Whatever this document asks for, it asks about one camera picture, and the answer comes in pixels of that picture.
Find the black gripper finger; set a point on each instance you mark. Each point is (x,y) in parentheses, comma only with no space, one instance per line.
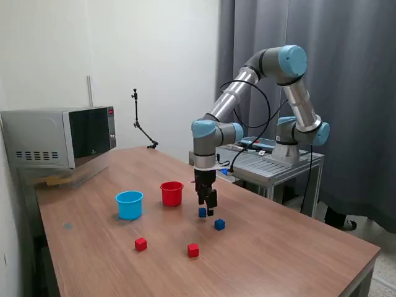
(201,195)
(211,199)

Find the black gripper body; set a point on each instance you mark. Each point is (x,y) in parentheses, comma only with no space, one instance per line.
(204,178)

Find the blue cube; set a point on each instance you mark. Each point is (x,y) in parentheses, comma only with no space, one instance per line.
(219,225)
(202,213)

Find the silver blue UR5e robot arm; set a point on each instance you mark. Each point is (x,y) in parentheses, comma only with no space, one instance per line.
(232,96)

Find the red plastic cup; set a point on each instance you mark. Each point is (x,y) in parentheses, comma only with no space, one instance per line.
(172,196)

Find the red cube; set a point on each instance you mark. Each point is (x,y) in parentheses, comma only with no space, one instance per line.
(140,244)
(193,250)

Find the blue grey teach pendant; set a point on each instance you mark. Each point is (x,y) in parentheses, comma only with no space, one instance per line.
(263,143)

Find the blue plastic cup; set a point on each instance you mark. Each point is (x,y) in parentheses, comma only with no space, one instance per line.
(130,207)

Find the grey metal robot stand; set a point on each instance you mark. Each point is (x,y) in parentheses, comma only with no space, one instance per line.
(278,168)

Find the clear plastic riser box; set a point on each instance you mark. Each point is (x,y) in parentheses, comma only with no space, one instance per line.
(89,173)

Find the person's black-clad leg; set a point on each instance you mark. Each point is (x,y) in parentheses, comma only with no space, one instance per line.
(334,216)

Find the blue-grey round table sticker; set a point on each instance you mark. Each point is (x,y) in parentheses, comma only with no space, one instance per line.
(67,226)

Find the white black shoe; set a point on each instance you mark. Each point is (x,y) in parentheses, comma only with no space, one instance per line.
(350,226)

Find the thin white pole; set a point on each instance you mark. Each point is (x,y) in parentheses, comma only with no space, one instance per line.
(89,92)

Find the wooden slats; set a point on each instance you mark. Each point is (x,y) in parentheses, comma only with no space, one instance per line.
(52,181)

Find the grey curtain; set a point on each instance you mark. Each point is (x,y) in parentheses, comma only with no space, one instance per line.
(355,123)

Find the silver microwave oven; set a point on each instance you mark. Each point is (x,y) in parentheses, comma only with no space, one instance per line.
(40,136)

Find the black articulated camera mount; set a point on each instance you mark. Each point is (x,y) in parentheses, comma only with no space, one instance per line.
(136,108)

